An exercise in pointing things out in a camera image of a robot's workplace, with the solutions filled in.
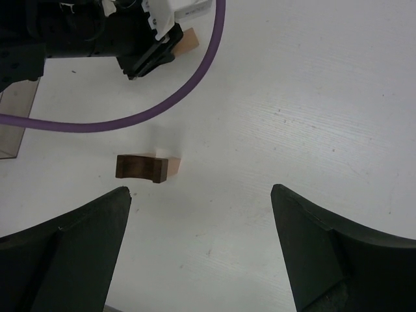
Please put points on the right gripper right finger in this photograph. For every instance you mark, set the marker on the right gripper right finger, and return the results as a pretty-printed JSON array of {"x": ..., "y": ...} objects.
[{"x": 335, "y": 264}]

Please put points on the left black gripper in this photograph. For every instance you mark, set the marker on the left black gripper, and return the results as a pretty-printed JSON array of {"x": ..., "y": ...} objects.
[{"x": 34, "y": 31}]

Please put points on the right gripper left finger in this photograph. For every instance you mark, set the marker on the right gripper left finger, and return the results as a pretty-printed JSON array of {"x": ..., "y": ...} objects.
[{"x": 66, "y": 263}]

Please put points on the dark brown arch block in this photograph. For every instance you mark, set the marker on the dark brown arch block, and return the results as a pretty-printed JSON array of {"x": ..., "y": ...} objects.
[{"x": 141, "y": 167}]

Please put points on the light wood block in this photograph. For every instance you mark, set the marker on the light wood block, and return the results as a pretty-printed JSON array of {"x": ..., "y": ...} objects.
[
  {"x": 170, "y": 162},
  {"x": 188, "y": 43}
]

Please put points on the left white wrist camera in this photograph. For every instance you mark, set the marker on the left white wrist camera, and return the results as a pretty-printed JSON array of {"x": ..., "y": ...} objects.
[{"x": 163, "y": 14}]

